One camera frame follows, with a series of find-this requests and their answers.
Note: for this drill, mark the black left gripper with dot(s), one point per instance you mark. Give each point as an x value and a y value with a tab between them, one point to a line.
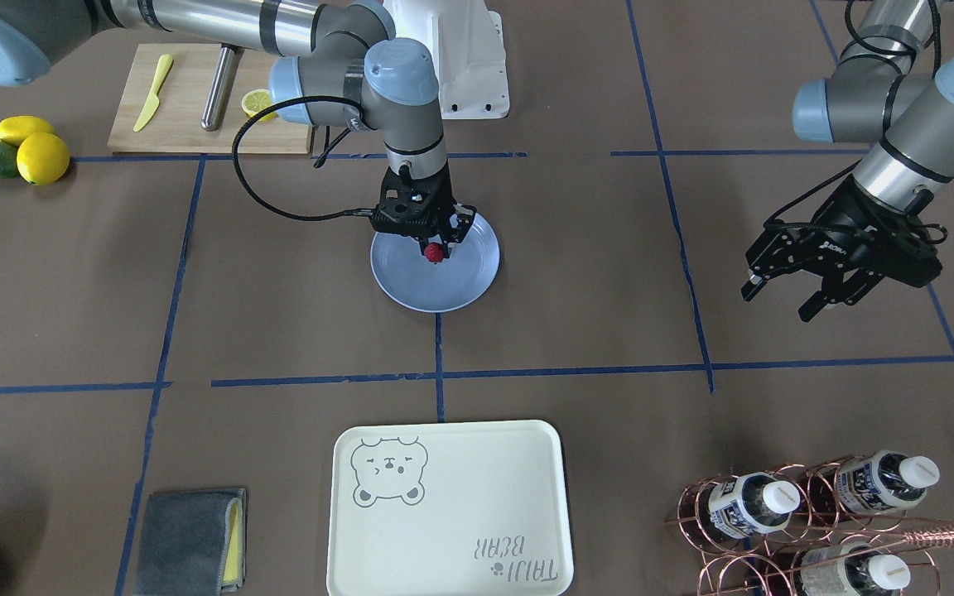
844	217

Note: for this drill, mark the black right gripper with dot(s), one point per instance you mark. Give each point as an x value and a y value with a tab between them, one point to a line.
440	192

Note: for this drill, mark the red strawberry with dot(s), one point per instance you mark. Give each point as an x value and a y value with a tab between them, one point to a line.
435	253

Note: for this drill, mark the blue plate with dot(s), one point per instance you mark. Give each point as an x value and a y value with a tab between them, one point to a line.
410	279

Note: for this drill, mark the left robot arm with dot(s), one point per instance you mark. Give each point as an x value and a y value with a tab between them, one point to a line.
893	90

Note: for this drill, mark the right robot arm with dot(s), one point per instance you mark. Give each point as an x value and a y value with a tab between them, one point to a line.
336	65

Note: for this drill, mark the tea bottle white cap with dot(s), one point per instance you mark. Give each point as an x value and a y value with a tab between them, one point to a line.
754	504

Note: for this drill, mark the lemon half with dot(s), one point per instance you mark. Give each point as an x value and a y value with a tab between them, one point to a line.
257	101

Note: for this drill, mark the cream bear tray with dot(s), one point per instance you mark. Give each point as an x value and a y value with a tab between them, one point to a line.
467	508

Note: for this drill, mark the metal rod black cap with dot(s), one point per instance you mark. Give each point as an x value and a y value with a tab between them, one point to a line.
218	95

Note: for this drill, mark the wooden cutting board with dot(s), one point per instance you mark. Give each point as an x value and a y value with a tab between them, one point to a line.
176	125

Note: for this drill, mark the yellow plastic knife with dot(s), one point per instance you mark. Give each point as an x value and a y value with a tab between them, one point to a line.
152	100

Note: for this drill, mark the grey folded cloth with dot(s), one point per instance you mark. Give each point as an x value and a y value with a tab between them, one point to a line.
193	542

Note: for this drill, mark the yellow lemon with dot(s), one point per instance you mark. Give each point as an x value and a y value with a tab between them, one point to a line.
15	130
43	158

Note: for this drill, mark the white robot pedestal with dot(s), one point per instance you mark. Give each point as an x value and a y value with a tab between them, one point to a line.
466	42

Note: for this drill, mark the copper wire bottle rack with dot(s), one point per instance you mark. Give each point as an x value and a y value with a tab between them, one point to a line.
771	564

